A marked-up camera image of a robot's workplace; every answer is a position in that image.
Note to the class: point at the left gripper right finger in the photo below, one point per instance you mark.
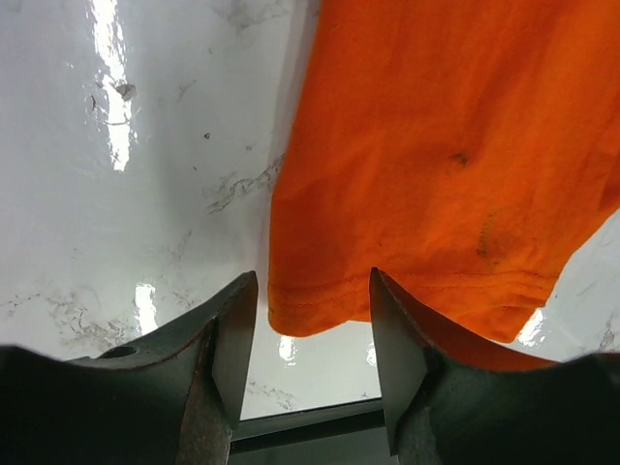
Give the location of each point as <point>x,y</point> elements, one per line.
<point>453,397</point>

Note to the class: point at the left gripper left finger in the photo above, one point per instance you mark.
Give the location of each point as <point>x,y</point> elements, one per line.
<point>172,396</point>

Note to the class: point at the orange t shirt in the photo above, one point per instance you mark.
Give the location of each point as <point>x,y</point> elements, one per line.
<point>465,148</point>

